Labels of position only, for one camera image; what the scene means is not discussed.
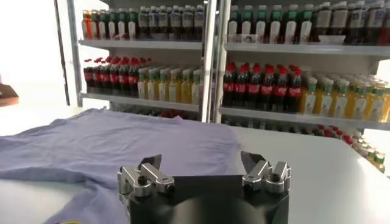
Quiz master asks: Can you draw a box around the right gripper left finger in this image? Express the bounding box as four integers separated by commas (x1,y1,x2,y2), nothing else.
117,154,176,198

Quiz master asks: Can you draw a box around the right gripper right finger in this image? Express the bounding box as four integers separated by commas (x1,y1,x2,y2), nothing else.
240,151,292,195

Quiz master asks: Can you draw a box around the purple printed t-shirt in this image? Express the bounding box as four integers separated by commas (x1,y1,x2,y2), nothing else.
0,108,241,224

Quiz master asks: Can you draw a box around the green cap yellow juice bottle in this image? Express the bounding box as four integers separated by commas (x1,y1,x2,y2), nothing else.
315,78,335,116
137,68,149,100
367,83,387,122
300,77,317,115
147,68,158,100
180,69,193,104
349,82,369,120
168,68,181,103
331,79,350,119
191,69,202,105
157,68,169,102
373,153,386,173
383,86,390,122

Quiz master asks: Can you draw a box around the grey metal shelf rack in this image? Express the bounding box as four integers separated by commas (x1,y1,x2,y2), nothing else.
213,0,390,131
65,0,217,122

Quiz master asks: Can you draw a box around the green cap dark tea bottle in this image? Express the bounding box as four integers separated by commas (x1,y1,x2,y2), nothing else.
126,7,138,41
284,3,299,44
107,8,118,40
97,9,107,40
269,4,283,44
298,3,313,44
255,4,268,44
116,8,127,40
227,5,239,43
240,4,254,43
90,9,99,40

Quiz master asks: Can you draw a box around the open cardboard box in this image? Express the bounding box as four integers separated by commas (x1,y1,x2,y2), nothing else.
0,83,20,107

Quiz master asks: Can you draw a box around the dark bottle blue white label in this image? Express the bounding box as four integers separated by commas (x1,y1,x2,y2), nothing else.
346,1,366,45
169,5,182,40
364,0,385,46
148,5,159,40
377,1,390,46
137,6,149,40
157,5,169,40
181,4,194,40
193,4,205,40

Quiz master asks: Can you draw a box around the orange red tea bottle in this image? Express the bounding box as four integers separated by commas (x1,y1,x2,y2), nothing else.
81,9,92,40

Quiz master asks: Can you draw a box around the dark bottle beige label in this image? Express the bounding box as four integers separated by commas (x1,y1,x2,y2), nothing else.
330,1,349,37
313,2,332,43

